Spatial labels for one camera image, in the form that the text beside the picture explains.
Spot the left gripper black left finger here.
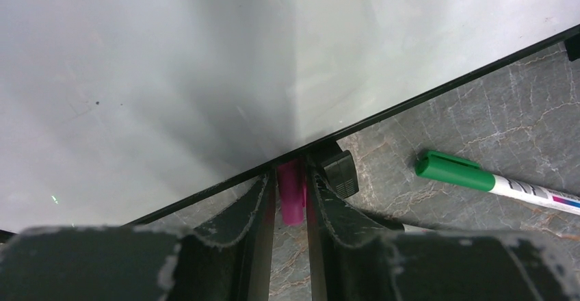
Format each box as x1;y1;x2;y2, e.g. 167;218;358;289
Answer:
161;170;277;300

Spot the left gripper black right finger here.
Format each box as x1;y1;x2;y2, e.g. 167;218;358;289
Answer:
306;167;408;300

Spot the magenta marker cap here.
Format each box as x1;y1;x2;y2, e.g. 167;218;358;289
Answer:
276;159;306;226

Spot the white whiteboard with black frame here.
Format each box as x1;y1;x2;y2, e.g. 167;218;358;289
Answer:
1;0;579;233

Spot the green capped marker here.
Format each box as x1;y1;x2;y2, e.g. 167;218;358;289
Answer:
414;150;579;215

